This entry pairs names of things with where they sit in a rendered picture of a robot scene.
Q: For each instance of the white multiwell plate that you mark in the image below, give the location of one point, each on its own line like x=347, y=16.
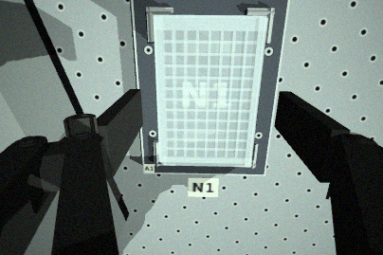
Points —
x=207, y=87

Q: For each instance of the white label with text n1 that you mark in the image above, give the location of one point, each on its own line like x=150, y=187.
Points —
x=203, y=187

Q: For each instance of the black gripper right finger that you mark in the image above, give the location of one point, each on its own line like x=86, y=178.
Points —
x=350, y=162

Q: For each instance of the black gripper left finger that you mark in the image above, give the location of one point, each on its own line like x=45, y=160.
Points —
x=33, y=170

